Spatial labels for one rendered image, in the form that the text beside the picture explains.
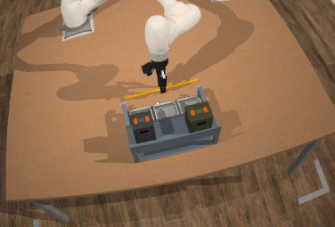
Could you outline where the dark green case with orange latches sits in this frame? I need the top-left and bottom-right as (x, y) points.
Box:
(184, 101), (213, 134)

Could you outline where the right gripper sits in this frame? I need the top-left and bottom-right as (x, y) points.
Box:
(151, 58), (168, 93)

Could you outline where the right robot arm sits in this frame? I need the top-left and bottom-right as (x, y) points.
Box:
(59, 0), (200, 76)

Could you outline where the grey rectangular rack frame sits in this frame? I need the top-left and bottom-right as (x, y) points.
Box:
(120, 102), (222, 163)

